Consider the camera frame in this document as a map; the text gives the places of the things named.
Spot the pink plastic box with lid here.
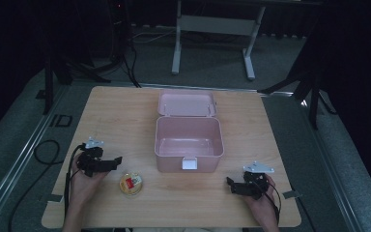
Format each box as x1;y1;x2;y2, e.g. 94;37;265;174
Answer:
154;89;225;174

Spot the hand-held gripper black cable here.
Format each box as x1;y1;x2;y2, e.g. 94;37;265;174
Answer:
63;143;88;223
254;181;283;225

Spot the metal floor rail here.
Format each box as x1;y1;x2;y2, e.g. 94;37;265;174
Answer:
298;90;365;232
0;84;71;226

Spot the person's left hand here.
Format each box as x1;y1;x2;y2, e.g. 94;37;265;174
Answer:
69;154;110;207

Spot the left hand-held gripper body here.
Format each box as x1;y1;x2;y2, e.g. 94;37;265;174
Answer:
75;136;117;178

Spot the small bowl with food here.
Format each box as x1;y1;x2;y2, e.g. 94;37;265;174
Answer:
119;172;144;197

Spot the person's right hand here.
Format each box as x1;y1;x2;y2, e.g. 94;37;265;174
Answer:
242;175;280;224

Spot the black tower with red light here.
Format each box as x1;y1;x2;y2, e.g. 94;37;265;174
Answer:
107;0;131;64

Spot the left hand-held gripper black cable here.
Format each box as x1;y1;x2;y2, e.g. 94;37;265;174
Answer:
63;143;88;223

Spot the right hand-held gripper black cable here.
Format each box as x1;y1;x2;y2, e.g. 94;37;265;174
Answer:
254;181;283;225

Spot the black cable on floor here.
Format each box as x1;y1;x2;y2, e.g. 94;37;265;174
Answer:
8;139;63;232

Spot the white cable on floor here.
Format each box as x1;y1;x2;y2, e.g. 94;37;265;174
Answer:
129;29;177;44

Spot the black metal stand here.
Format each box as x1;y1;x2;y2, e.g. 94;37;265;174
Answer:
36;38;112;116
257;18;338;131

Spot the white metal table frame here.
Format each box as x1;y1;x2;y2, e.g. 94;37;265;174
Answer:
171;0;268;81

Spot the grey tape strip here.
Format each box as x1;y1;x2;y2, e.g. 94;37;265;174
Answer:
45;193;64;204
282;189;302;200

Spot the bundle of black cables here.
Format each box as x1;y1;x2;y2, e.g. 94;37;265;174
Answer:
120;30;143;89

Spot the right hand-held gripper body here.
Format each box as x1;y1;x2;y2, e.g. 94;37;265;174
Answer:
235;160;275;201

